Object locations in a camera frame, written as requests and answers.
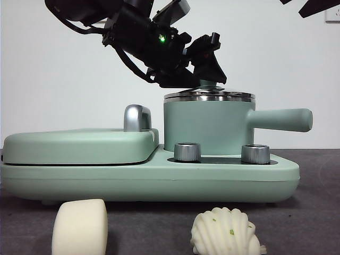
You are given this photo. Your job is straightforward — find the glass pot lid green knob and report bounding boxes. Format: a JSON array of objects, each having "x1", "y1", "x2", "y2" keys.
[{"x1": 164, "y1": 79, "x2": 257, "y2": 101}]

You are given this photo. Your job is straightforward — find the scallion flower roll bun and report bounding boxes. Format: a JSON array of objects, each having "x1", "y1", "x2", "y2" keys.
[{"x1": 190, "y1": 207, "x2": 268, "y2": 255}]

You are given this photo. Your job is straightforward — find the plain white steamed bun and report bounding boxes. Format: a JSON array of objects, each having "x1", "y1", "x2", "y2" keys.
[{"x1": 52, "y1": 199, "x2": 109, "y2": 255}]

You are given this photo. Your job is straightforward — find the silver control knob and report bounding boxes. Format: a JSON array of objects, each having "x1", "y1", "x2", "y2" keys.
[
  {"x1": 241, "y1": 144, "x2": 271, "y2": 164},
  {"x1": 174, "y1": 142, "x2": 202, "y2": 163}
]

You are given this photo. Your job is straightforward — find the green breakfast machine base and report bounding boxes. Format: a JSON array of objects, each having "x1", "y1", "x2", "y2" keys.
[{"x1": 0, "y1": 144, "x2": 301, "y2": 207}]

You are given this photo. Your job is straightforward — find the green hinged griddle cover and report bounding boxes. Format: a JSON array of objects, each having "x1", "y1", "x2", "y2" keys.
[{"x1": 2, "y1": 128, "x2": 160, "y2": 167}]

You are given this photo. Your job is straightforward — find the white wall socket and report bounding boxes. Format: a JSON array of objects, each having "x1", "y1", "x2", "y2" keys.
[{"x1": 324, "y1": 0, "x2": 340, "y2": 23}]

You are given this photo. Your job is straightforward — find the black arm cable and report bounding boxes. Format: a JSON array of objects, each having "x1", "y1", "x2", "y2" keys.
[{"x1": 54, "y1": 15, "x2": 154, "y2": 84}]

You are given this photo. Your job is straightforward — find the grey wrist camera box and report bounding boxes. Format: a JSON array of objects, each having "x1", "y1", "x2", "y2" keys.
[{"x1": 151, "y1": 0, "x2": 191, "y2": 24}]

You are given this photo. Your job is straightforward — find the green pot with handle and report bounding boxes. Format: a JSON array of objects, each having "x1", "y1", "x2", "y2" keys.
[{"x1": 163, "y1": 95, "x2": 313, "y2": 156}]

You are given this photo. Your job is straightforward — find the silver cover handle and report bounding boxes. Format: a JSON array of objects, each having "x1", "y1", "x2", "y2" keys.
[{"x1": 123, "y1": 105, "x2": 153, "y2": 133}]

